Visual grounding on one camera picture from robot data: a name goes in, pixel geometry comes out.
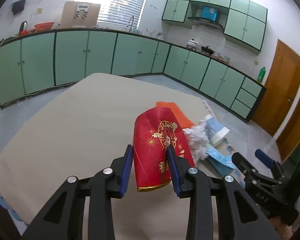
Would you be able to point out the right human hand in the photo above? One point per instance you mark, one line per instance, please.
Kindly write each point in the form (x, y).
(284, 219)

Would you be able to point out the blue box above hood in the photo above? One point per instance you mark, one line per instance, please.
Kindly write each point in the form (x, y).
(209, 13)

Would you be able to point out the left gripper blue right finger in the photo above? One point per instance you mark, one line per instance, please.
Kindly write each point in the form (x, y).
(238, 215)

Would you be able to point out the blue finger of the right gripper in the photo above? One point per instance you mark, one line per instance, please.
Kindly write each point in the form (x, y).
(267, 161)

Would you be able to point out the white cooking pot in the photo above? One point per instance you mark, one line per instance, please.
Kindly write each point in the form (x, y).
(191, 44)

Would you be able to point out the cardboard box on counter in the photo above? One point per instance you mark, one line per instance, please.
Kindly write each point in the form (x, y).
(79, 15)

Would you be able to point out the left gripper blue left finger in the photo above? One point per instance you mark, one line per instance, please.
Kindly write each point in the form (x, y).
(62, 215)

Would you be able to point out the red plastic basin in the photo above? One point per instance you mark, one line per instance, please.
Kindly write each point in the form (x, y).
(43, 26)

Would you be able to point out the range hood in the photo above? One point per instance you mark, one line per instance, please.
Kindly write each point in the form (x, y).
(207, 23)

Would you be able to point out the green bottle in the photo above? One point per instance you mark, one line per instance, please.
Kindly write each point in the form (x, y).
(261, 74)

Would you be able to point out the dark towel on rail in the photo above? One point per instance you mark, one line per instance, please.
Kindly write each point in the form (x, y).
(18, 6)

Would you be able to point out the light blue snack pouch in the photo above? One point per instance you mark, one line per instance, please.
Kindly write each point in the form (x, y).
(224, 165)

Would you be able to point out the blue white paper cup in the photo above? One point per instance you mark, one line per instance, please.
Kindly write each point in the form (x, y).
(215, 130)

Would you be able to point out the electric kettle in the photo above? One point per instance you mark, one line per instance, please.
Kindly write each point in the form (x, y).
(23, 30)

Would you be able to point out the black wok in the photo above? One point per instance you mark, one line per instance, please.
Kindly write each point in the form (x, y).
(207, 50)

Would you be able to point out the lower green kitchen cabinets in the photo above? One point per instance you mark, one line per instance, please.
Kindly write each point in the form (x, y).
(33, 63)

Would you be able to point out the wooden door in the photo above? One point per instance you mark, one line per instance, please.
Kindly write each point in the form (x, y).
(281, 86)
(290, 136)

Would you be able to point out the kitchen faucet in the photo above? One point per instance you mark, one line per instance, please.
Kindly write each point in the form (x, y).
(130, 24)

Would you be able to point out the upper green wall cabinets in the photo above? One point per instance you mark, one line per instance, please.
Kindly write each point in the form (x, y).
(244, 21)

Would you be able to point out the red paper bag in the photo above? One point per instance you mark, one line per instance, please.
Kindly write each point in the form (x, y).
(155, 130)

